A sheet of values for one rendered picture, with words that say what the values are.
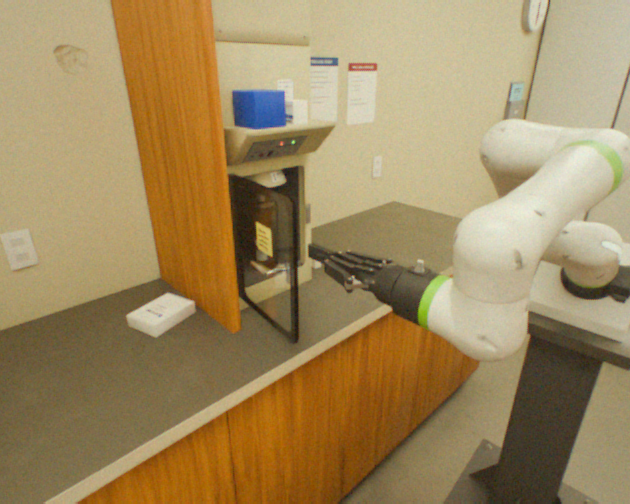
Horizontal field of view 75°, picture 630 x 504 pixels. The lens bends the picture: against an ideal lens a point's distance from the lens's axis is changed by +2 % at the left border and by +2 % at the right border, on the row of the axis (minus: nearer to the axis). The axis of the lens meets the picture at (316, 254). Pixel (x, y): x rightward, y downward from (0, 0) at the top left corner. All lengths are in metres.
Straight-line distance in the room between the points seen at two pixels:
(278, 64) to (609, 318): 1.19
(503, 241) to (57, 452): 0.92
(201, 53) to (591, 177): 0.80
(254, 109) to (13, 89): 0.67
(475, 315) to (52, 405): 0.95
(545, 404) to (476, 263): 1.13
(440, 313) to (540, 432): 1.13
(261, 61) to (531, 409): 1.41
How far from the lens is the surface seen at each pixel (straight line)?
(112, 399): 1.13
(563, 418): 1.66
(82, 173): 1.49
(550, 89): 3.91
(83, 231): 1.53
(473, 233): 0.55
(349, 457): 1.75
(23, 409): 1.20
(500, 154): 0.97
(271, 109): 1.11
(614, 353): 1.42
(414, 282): 0.67
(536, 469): 1.83
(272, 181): 1.30
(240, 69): 1.19
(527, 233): 0.56
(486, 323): 0.60
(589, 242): 1.28
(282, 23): 1.28
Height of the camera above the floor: 1.65
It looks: 24 degrees down
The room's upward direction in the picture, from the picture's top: straight up
